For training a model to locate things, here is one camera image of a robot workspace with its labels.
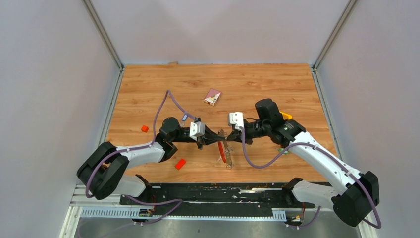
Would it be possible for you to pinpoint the metal key organizer red handle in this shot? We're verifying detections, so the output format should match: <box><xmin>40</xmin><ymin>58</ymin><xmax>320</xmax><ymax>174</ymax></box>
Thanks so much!
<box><xmin>218</xmin><ymin>129</ymin><xmax>233</xmax><ymax>170</ymax></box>

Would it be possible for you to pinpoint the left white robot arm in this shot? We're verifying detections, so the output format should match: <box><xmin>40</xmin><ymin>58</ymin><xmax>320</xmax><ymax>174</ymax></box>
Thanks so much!
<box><xmin>76</xmin><ymin>117</ymin><xmax>225</xmax><ymax>205</ymax></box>

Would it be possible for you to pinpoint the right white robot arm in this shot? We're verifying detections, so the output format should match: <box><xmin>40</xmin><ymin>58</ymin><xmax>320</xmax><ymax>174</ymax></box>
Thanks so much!
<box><xmin>227</xmin><ymin>98</ymin><xmax>382</xmax><ymax>229</ymax></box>

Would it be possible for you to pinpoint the small orange block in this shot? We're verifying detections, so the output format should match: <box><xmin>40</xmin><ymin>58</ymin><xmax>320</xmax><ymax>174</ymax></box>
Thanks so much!
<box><xmin>174</xmin><ymin>158</ymin><xmax>186</xmax><ymax>170</ymax></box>

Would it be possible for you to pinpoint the small red cube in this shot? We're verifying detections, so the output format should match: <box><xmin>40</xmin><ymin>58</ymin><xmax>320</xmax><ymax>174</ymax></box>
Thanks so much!
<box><xmin>141</xmin><ymin>125</ymin><xmax>149</xmax><ymax>133</ymax></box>

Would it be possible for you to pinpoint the playing card box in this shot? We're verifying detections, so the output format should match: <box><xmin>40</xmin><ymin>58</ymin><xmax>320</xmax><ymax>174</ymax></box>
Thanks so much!
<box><xmin>203</xmin><ymin>88</ymin><xmax>222</xmax><ymax>106</ymax></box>

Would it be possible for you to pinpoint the small green toy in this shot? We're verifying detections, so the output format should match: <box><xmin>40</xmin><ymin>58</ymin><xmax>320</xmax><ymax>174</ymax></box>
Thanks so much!
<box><xmin>277</xmin><ymin>148</ymin><xmax>289</xmax><ymax>154</ymax></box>

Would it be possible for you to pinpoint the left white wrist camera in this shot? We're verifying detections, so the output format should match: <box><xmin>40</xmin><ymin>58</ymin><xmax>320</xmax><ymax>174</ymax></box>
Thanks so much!
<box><xmin>189</xmin><ymin>121</ymin><xmax>206</xmax><ymax>139</ymax></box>

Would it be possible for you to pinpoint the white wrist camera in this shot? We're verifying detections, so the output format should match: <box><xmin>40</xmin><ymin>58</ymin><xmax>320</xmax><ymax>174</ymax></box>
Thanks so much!
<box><xmin>228</xmin><ymin>112</ymin><xmax>244</xmax><ymax>130</ymax></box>
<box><xmin>189</xmin><ymin>121</ymin><xmax>206</xmax><ymax>139</ymax></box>

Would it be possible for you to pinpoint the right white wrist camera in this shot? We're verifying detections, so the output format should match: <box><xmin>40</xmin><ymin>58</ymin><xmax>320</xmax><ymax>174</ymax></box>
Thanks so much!
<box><xmin>228</xmin><ymin>112</ymin><xmax>244</xmax><ymax>130</ymax></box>

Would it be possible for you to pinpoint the yellow triangular bracket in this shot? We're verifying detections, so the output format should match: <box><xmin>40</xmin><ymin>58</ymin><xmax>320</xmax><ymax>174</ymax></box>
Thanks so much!
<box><xmin>280</xmin><ymin>112</ymin><xmax>293</xmax><ymax>120</ymax></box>

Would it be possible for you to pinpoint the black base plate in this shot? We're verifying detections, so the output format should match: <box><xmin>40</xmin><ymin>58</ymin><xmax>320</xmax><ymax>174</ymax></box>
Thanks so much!
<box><xmin>137</xmin><ymin>183</ymin><xmax>315</xmax><ymax>217</ymax></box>

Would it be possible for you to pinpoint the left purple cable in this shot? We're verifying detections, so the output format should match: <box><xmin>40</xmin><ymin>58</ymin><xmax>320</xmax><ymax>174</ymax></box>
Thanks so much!
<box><xmin>85</xmin><ymin>90</ymin><xmax>202</xmax><ymax>199</ymax></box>

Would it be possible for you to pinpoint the white slotted cable duct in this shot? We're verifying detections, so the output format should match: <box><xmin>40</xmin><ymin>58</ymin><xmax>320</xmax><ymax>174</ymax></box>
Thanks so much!
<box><xmin>80</xmin><ymin>207</ymin><xmax>287</xmax><ymax>221</ymax></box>

